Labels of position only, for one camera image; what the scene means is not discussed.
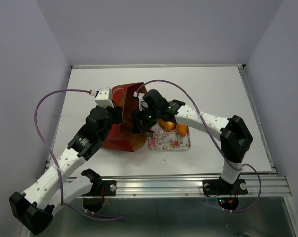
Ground metal tongs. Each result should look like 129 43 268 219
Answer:
141 130 155 138

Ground orange long fake bread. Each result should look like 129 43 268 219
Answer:
176 124 188 137

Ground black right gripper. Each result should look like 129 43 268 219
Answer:
130 105 160 135

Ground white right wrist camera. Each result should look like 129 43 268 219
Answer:
133 91 148 111

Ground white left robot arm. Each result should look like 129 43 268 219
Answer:
9 106 123 235

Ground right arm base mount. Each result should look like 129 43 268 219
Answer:
202 178 248 211

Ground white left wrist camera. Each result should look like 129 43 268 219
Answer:
90 88 114 108

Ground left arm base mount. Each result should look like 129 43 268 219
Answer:
81 169 117 213

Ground red paper bag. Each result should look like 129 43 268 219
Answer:
102 82 147 152

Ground aluminium front mounting rail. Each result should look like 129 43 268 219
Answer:
103 174 292 199

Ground floral rectangular tray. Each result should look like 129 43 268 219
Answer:
149 124 191 151

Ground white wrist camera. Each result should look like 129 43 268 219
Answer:
90 88 114 108
133 91 148 111

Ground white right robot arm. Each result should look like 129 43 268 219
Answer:
132 89 253 193

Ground orange round fake bread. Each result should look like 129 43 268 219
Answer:
158 119 176 132

